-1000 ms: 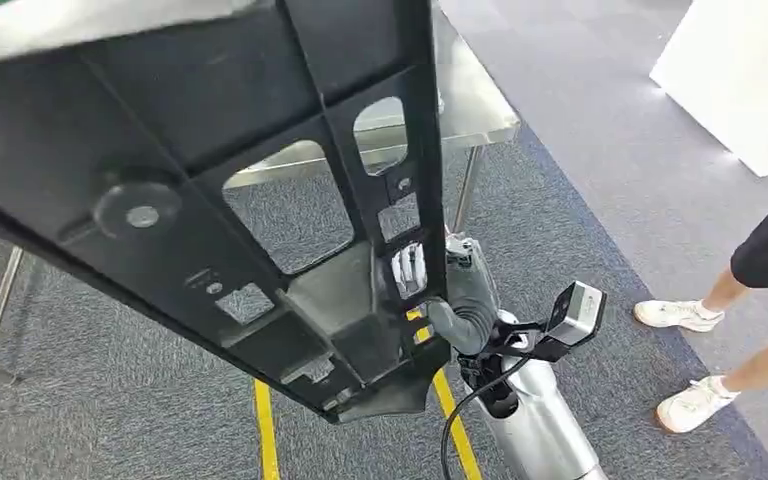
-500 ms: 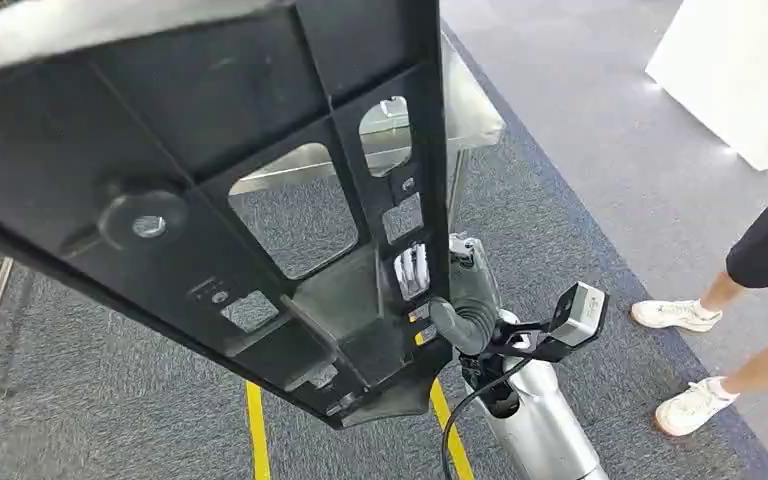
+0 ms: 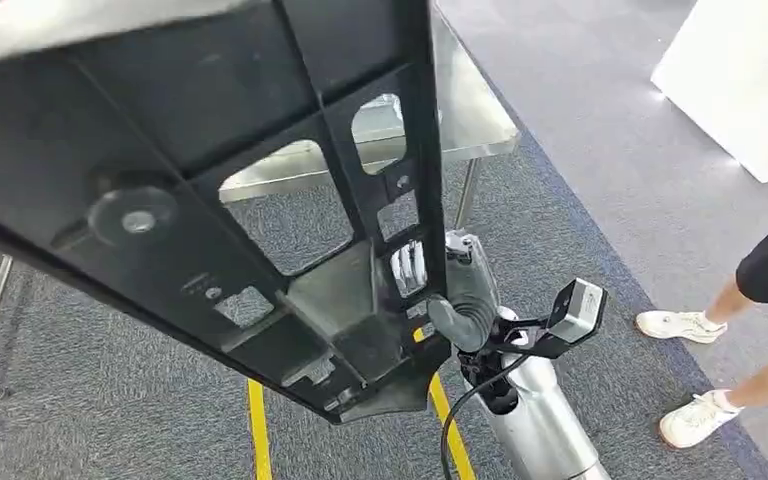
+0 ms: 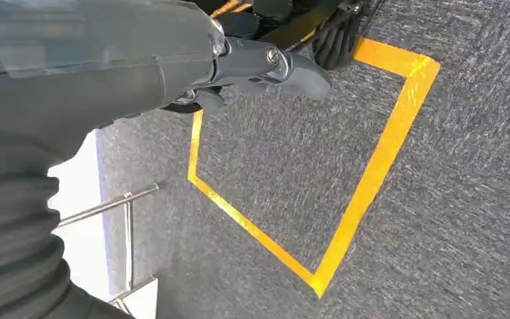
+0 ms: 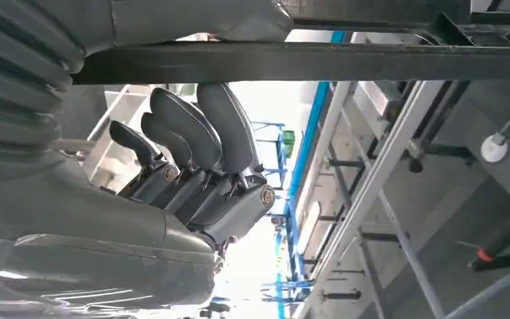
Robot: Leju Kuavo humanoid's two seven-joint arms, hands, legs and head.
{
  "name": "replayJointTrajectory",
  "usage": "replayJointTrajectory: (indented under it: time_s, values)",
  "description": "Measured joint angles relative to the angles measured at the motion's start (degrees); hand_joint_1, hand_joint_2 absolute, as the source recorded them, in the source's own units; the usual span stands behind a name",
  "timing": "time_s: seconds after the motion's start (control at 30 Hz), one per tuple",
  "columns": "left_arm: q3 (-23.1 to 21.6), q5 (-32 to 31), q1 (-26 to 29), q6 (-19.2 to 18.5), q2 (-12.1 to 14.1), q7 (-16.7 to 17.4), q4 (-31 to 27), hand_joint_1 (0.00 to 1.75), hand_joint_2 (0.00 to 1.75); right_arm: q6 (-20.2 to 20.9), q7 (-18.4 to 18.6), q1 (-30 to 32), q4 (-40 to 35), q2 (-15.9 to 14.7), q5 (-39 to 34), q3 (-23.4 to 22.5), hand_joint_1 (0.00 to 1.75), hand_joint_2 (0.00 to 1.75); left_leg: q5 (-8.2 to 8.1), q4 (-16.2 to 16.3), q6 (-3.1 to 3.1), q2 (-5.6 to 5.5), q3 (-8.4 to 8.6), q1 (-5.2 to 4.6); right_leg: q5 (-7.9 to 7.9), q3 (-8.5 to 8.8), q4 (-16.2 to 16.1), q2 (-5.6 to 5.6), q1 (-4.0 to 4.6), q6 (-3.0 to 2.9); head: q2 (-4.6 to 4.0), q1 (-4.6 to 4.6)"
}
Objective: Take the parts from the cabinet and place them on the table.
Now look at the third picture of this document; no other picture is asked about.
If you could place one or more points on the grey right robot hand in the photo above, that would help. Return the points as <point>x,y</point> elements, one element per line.
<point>470,298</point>

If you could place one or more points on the black plastic plate frame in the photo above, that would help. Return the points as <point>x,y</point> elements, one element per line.
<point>159,99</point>

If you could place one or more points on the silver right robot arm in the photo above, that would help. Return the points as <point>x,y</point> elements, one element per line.
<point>543,424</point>

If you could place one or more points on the yellow floor tape line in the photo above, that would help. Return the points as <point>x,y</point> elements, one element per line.
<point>259,430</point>
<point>453,437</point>

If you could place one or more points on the steel table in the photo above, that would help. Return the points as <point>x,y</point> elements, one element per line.
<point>470,112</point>

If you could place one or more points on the person's white shoe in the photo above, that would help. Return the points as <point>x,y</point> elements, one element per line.
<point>679,326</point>
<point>695,420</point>

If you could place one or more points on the white plinth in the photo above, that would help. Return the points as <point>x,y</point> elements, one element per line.
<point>742,79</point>

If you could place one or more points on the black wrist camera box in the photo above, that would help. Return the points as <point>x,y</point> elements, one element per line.
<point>576,314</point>

